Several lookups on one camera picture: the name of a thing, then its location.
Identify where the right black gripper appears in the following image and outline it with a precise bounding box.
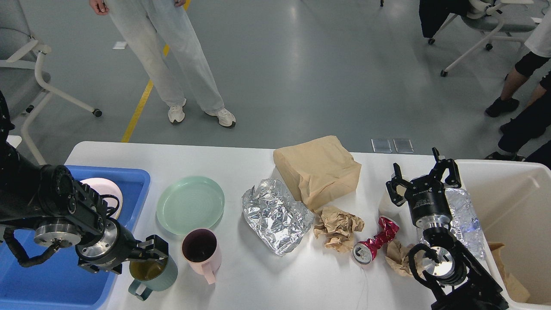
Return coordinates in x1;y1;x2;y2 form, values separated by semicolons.
386;147;462;228

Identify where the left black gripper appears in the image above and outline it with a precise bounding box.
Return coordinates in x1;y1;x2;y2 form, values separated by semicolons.
75;218;169;275

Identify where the teal mug yellow inside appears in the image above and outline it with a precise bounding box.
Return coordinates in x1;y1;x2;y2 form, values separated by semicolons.
128;256;178;301

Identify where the pink mug dark inside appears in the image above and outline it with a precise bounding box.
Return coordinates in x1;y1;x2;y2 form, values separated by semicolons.
182;228;222;285

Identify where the mint green plate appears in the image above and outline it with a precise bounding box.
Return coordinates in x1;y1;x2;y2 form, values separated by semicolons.
156;176;226;236

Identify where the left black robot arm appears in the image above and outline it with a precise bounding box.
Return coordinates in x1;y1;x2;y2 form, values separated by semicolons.
0;96;169;274

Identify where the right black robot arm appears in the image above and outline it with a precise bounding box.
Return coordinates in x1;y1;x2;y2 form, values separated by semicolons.
386;148;508;310

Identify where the white paper cup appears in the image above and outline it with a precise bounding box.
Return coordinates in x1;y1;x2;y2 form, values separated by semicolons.
378;185;412;225

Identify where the crushed clear plastic bottle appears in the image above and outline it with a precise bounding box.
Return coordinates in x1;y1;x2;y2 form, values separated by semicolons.
445;188;486;261

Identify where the small crumpled brown paper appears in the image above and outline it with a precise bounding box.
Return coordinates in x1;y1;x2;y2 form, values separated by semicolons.
385;239;414;277

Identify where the pink plate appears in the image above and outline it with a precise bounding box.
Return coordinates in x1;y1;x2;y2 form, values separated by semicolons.
80;178;123;219

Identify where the blue plastic tray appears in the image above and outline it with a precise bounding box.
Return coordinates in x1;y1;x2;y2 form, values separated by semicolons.
0;165;150;310

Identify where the white waste bin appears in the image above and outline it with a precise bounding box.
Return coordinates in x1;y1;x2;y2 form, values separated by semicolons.
457;160;551;310

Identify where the crushed red can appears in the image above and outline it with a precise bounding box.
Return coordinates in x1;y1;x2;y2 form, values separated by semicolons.
352;216;400;265

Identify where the crumpled brown paper ball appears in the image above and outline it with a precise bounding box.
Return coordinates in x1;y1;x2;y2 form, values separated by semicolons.
313;205;365;253

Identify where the brown paper bag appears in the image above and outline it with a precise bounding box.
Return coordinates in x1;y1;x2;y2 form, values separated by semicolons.
273;136;362;212

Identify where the seated person in black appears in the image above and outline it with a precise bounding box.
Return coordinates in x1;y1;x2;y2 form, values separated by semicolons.
485;11;551;167

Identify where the brown paper in bin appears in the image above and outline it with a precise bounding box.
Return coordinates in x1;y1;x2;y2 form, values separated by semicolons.
488;242;531;303

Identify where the crumpled aluminium foil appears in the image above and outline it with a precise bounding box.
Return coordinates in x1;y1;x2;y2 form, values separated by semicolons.
242;178;315;257

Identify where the white side table edge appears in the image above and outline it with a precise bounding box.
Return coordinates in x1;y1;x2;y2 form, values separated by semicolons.
6;135;22;148

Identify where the black jacket on chair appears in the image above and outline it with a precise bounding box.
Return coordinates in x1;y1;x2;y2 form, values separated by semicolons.
418;0;471;38

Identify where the grey office chair right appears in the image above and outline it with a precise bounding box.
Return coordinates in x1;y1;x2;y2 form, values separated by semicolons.
440;0;536;78

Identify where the grey office chair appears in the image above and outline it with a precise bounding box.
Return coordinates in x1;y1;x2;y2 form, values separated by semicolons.
440;0;536;78
0;0;102;165

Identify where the grey office chair left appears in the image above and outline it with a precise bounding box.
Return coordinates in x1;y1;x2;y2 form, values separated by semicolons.
0;0;102;165

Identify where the person in light trousers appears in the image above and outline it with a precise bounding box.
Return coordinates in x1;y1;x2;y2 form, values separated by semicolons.
89;0;237;129

